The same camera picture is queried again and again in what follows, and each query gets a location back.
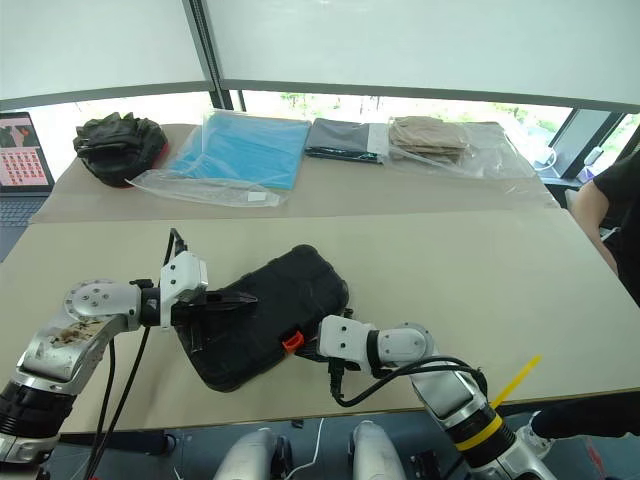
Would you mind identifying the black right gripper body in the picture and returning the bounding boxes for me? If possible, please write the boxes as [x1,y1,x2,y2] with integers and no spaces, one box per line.
[325,357,362,384]

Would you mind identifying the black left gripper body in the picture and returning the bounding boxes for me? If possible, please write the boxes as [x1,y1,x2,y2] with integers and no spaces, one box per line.
[171,290,225,327]

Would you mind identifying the black plastic tool case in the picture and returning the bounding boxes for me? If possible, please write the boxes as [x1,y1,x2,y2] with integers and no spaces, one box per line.
[183,243,350,394]

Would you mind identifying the silver rounded leg cover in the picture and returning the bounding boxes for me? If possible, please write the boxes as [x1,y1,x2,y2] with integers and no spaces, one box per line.
[213,426,293,480]
[347,419,402,480]

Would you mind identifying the blue cloth in plastic bag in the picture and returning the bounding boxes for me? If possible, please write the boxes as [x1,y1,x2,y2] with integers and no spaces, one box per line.
[126,108,313,208]

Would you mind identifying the folded grey cloth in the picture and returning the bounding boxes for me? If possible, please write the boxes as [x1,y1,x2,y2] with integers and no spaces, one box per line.
[303,117,392,165]

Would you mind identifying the yellow zip tie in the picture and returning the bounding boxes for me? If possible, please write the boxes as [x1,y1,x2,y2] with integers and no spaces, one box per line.
[456,354,543,454]

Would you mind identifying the crumpled black bag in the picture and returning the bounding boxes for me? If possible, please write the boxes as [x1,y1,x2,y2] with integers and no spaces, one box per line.
[72,111,169,189]

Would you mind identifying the beige cloths in plastic bag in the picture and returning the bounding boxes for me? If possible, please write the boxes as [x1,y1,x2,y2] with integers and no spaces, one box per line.
[386,115,540,182]

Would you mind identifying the white sneaker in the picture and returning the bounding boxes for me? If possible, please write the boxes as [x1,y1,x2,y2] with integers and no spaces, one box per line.
[518,423,557,452]

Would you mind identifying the open laptop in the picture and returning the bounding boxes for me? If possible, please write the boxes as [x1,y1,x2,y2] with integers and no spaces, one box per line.
[0,111,56,262]

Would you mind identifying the person in black shirt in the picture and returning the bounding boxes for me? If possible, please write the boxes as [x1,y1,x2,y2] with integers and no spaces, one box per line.
[569,148,640,307]

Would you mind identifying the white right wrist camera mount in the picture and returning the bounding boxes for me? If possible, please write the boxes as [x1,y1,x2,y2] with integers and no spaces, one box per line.
[317,315,378,374]

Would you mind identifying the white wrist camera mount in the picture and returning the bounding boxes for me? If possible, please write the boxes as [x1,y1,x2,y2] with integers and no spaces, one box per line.
[159,251,209,332]
[317,315,378,374]

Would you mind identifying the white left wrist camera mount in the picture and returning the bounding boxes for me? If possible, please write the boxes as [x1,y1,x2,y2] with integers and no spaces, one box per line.
[159,251,209,332]

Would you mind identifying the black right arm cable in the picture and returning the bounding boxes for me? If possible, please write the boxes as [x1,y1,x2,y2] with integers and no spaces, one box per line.
[326,353,490,409]

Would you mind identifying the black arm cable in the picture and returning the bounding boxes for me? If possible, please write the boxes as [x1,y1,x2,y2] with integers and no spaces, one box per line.
[83,227,189,480]
[326,353,490,409]

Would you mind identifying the thin white cable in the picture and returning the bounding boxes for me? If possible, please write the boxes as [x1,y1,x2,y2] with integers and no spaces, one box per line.
[288,418,325,480]

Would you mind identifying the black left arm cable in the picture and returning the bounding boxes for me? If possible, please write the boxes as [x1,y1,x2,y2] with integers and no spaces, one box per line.
[83,227,189,480]

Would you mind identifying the black table frame bar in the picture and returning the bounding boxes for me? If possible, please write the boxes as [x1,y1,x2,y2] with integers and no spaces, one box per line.
[57,430,177,454]

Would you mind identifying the dark window frame pillar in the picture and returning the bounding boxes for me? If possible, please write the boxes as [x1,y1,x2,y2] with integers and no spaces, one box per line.
[181,0,247,114]

